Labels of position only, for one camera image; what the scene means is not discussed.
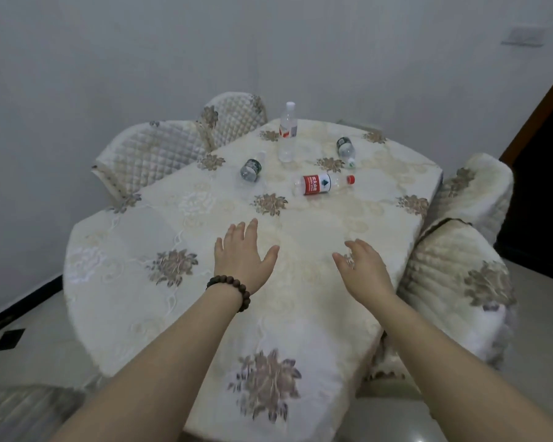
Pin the person's right hand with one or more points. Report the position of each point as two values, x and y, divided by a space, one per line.
366 278

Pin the person's left hand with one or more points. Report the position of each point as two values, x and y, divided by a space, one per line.
239 264

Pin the person's left thumb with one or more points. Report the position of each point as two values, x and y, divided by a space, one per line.
269 256

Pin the person's left little finger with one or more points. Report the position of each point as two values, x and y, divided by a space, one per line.
219 249

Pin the person's right thumb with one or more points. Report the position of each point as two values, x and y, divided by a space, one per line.
341 262

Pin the person's left forearm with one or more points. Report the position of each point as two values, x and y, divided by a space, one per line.
161 368

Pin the person's right forearm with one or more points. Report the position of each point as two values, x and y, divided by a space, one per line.
442 363

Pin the cream floral embroidered tablecloth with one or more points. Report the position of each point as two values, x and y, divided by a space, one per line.
202 280

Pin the clear bottle red cap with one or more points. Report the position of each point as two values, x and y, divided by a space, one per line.
320 183

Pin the small green label bottle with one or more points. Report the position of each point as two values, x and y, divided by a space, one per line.
345 149
251 169

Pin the quilted cream chair cover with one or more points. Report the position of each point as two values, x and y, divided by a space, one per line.
461 289
150 154
232 117
477 193
25 412

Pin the clear bottle white cap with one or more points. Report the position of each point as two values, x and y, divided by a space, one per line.
287 133

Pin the black baseboard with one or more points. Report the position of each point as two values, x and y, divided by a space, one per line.
18 306

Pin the black floor socket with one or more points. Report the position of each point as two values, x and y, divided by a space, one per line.
9 339

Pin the brown door frame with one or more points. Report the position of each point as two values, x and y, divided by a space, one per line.
534 117

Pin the white wall switch plate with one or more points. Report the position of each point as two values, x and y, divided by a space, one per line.
523 35

